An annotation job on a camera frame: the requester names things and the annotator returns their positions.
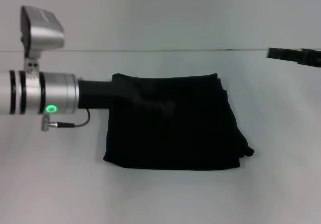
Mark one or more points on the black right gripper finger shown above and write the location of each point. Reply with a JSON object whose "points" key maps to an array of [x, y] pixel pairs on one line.
{"points": [[293, 55]]}

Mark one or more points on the white and silver left robot arm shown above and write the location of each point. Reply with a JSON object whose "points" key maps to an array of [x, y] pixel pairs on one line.
{"points": [[37, 93]]}

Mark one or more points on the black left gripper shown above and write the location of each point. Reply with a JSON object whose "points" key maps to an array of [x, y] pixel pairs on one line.
{"points": [[97, 94]]}

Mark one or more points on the black t-shirt with white print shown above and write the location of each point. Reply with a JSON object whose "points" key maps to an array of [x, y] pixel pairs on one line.
{"points": [[180, 123]]}

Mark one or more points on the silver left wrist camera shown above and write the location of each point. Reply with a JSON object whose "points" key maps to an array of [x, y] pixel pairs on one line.
{"points": [[43, 31]]}

